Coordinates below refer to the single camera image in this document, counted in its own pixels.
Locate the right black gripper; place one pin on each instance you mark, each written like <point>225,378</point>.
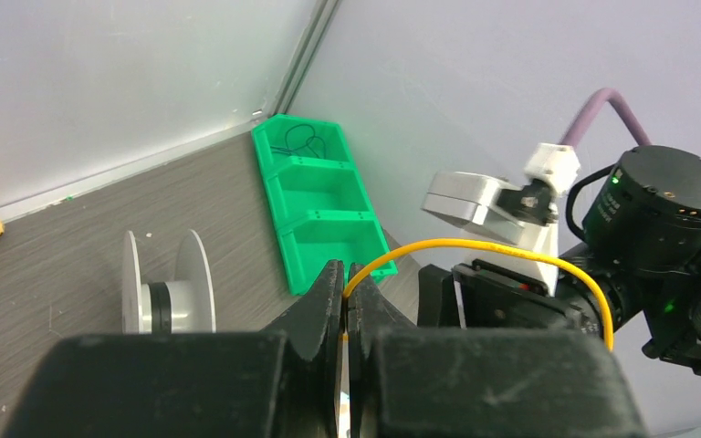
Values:
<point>480,295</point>

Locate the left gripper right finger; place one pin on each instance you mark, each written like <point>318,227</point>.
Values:
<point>411,381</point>

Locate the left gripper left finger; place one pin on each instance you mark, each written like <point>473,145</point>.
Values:
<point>280,381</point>

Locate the translucent white cable spool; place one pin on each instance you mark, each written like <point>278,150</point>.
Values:
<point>183,304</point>

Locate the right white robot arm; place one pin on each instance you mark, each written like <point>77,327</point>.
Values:
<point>638,225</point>

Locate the green plastic compartment bin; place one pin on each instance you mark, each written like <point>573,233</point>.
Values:
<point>318,203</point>

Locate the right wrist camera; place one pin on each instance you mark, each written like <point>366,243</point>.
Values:
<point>492,209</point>

